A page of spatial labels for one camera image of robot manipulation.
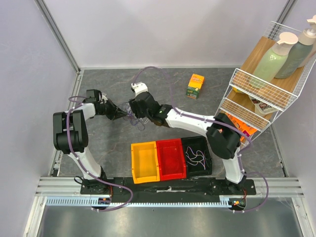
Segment dark green pump bottle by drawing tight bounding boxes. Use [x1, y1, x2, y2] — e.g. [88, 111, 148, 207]
[275, 41, 304, 79]

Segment light green pump bottle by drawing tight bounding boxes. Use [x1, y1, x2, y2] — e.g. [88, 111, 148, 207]
[249, 32, 298, 88]

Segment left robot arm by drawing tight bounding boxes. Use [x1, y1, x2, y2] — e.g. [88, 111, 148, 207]
[53, 89, 128, 194]

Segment aluminium corner post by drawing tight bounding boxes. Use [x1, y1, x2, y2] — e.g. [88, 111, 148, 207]
[34, 0, 81, 74]

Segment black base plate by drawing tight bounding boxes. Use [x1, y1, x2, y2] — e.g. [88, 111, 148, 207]
[74, 176, 256, 202]

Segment black plastic bin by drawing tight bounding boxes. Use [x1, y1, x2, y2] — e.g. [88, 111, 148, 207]
[181, 136, 212, 178]

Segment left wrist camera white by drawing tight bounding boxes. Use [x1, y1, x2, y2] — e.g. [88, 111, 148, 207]
[100, 93, 108, 103]

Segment red plastic bin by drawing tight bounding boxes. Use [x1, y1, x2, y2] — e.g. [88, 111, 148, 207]
[156, 138, 187, 181]

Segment orange snack packets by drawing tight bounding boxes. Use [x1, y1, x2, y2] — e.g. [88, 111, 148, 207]
[227, 114, 257, 137]

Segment white wire shelf rack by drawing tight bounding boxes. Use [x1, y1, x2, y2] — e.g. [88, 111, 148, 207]
[217, 21, 316, 140]

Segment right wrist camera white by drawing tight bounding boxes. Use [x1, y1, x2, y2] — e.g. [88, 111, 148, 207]
[131, 82, 148, 96]

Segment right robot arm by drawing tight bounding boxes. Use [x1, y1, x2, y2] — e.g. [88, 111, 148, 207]
[129, 89, 246, 195]

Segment grey cable duct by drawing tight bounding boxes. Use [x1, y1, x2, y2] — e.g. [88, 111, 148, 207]
[46, 197, 239, 208]

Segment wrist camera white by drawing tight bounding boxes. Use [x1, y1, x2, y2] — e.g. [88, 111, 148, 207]
[131, 82, 148, 96]
[100, 93, 108, 103]

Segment yellow plastic bin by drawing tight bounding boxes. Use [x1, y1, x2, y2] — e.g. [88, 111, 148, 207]
[131, 141, 160, 184]

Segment orange green carton box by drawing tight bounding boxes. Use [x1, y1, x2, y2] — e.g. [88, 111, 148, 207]
[186, 74, 205, 99]

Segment brown snack packet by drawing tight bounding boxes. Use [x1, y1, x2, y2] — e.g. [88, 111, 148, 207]
[249, 95, 277, 117]

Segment white purple cable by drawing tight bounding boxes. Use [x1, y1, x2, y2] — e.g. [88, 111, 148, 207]
[185, 145, 209, 171]

